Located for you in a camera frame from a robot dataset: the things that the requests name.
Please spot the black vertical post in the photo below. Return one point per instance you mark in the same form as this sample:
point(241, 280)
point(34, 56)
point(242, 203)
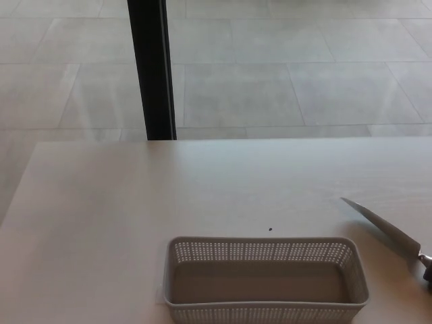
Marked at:
point(153, 67)

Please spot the grey perforated plastic basket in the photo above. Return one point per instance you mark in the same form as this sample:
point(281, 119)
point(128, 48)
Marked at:
point(261, 312)

